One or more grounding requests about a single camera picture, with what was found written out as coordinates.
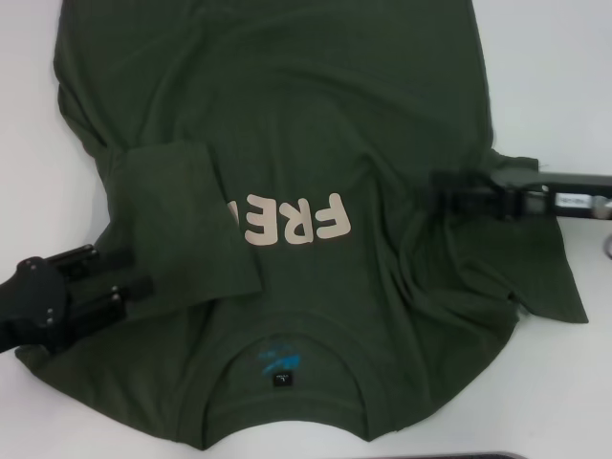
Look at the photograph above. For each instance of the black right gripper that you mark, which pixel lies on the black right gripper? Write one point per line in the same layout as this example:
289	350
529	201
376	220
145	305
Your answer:
540	191

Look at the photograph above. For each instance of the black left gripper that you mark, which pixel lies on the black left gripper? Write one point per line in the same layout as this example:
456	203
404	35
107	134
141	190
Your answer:
33	296

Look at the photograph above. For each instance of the dark green FREE t-shirt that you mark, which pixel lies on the dark green FREE t-shirt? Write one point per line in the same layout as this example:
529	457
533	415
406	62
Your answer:
311	119

